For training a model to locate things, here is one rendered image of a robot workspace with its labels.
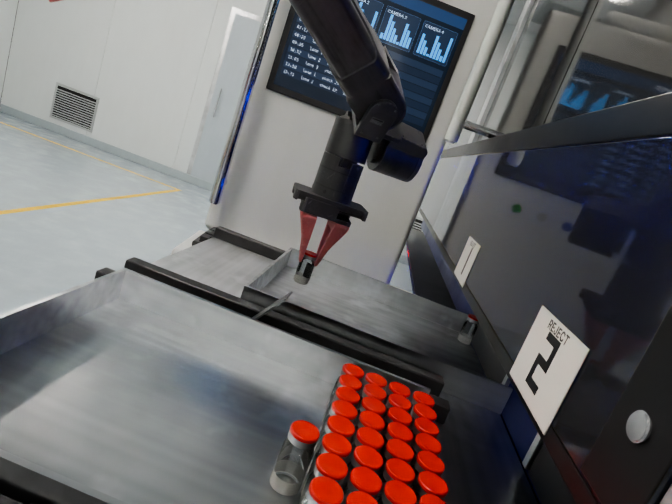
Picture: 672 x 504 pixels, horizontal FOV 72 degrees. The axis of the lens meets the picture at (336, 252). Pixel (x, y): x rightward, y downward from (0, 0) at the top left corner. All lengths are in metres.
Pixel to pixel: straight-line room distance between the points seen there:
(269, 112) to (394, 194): 0.36
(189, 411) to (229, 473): 0.07
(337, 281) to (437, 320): 0.19
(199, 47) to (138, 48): 0.78
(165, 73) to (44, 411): 6.13
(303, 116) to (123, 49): 5.67
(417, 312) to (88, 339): 0.54
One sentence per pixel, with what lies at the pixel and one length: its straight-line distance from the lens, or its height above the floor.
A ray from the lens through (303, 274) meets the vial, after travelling 0.65.
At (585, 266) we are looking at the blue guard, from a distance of 0.35.
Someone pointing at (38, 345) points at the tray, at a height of 0.88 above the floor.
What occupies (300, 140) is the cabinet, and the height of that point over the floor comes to 1.08.
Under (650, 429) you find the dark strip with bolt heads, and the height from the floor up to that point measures 1.04.
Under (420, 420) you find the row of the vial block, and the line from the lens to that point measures 0.40.
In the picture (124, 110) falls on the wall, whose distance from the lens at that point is 6.64.
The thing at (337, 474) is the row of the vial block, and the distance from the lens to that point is 0.31.
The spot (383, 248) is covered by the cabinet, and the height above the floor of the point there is 0.90.
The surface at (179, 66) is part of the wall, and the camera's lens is 6.36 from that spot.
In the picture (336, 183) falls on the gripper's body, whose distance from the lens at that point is 0.60.
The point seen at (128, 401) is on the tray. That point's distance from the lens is 0.39.
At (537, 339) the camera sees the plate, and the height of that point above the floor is 1.03.
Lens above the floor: 1.11
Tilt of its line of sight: 13 degrees down
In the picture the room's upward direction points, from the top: 20 degrees clockwise
